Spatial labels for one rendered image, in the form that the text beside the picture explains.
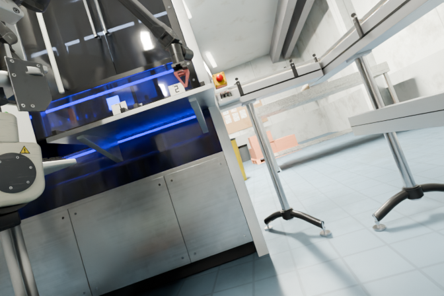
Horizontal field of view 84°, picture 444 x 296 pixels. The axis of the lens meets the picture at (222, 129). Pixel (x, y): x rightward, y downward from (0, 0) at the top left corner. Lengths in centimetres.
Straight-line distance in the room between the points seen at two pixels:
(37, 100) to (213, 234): 103
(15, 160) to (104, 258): 93
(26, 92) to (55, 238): 101
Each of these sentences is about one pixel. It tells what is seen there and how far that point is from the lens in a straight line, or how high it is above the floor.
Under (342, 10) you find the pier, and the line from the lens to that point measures 553.
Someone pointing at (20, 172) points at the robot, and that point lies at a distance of 83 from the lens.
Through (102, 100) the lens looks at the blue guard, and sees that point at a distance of 157.
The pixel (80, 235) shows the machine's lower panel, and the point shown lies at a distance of 165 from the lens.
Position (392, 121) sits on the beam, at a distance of 138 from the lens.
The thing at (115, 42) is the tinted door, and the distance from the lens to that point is 166.
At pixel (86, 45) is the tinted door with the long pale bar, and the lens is 172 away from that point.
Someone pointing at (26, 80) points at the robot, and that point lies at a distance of 92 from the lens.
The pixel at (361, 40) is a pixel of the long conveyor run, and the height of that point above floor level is 88.
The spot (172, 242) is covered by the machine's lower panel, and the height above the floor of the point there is 23.
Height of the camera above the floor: 61
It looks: 5 degrees up
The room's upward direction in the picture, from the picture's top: 19 degrees counter-clockwise
